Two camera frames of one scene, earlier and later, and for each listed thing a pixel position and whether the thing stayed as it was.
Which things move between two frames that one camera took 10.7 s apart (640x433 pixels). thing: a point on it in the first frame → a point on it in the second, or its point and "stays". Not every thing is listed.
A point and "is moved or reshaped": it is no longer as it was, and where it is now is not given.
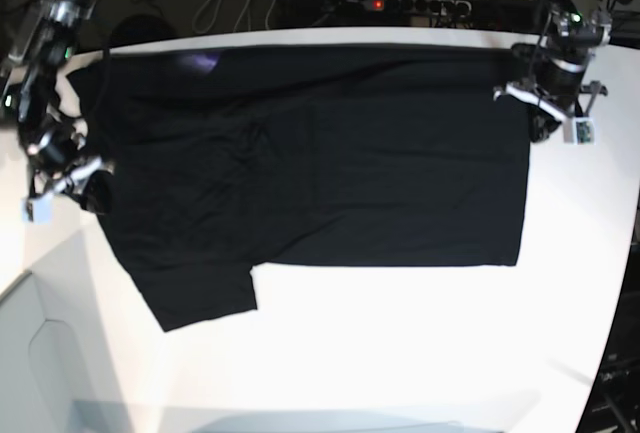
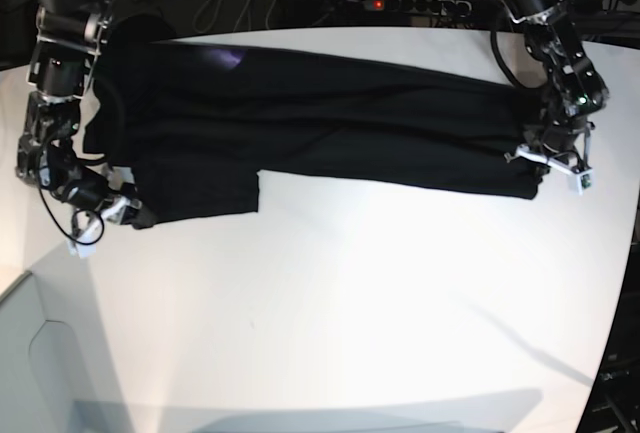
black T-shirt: x=223 y=159 is moved or reshaped
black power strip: x=452 y=7 stays
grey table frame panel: x=57 y=372 stays
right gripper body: x=577 y=104 → x=561 y=140
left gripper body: x=63 y=177 → x=113 y=195
